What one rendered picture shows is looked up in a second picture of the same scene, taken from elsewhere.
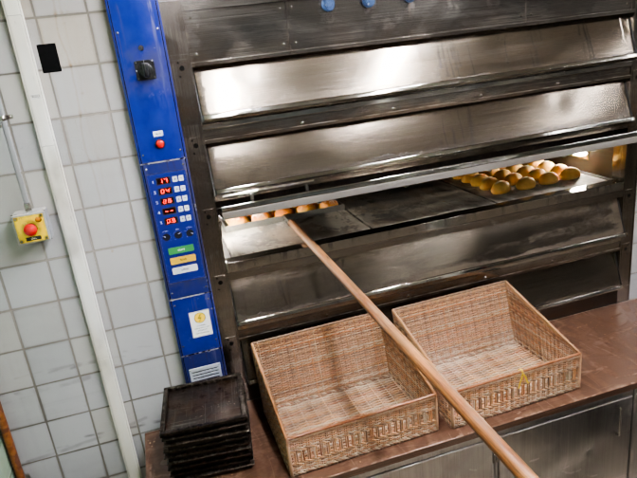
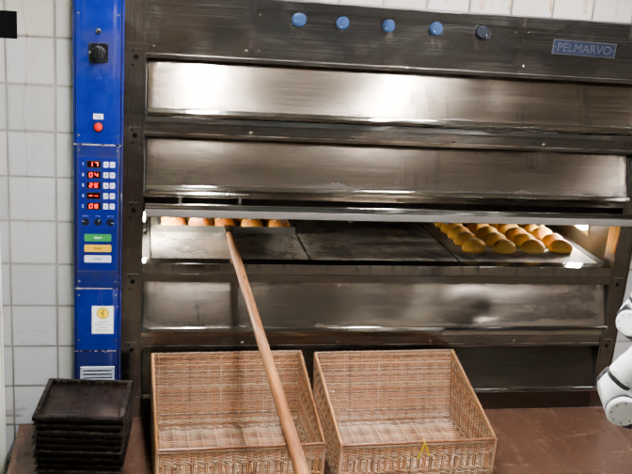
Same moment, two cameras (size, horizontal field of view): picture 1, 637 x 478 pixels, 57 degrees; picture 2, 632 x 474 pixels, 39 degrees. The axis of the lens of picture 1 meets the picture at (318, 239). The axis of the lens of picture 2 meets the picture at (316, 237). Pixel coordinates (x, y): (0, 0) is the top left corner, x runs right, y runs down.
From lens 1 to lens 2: 0.99 m
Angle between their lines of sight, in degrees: 4
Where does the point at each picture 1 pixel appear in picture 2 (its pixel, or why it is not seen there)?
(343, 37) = (310, 55)
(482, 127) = (450, 175)
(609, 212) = (591, 299)
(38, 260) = not seen: outside the picture
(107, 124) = (50, 98)
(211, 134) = (153, 126)
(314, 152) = (258, 165)
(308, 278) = (229, 297)
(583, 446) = not seen: outside the picture
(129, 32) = (89, 14)
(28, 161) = not seen: outside the picture
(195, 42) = (155, 33)
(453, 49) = (429, 87)
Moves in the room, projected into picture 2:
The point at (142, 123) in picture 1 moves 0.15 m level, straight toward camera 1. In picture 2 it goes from (85, 103) to (82, 111)
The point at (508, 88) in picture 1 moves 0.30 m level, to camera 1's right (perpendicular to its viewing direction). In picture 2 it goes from (485, 139) to (569, 147)
